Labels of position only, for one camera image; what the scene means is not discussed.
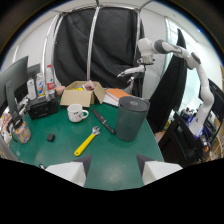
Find white printed mug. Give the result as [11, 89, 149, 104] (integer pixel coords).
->
[66, 103, 90, 124]

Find black curtain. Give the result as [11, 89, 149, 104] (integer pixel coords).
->
[53, 6, 145, 90]

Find clear bottle red label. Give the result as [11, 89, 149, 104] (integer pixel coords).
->
[45, 64, 56, 100]

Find black box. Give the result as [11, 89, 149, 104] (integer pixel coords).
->
[27, 97, 60, 121]

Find open cardboard box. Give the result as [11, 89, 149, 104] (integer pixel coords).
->
[59, 80, 107, 108]

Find bottle with yellow blue label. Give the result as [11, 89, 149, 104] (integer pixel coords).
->
[35, 72, 47, 99]

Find white bottle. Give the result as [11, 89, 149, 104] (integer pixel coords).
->
[26, 77, 37, 101]

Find orange notebook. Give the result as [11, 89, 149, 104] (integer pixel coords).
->
[105, 87, 132, 102]

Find colourful patterned cup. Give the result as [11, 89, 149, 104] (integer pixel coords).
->
[11, 117, 32, 145]

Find white paper stack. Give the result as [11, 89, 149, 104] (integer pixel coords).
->
[102, 93, 120, 108]

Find black kitchen knife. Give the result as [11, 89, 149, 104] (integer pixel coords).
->
[91, 108, 116, 136]

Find grey computer monitor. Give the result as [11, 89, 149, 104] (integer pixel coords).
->
[0, 55, 30, 116]

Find dark grey cylindrical bin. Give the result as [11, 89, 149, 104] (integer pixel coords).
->
[115, 95, 151, 142]

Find yellow adjustable wrench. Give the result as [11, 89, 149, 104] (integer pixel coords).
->
[73, 125, 102, 157]

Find black chair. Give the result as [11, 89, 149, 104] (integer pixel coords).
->
[157, 112, 205, 169]

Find black cloth drape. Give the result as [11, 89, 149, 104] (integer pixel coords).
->
[146, 28, 189, 134]

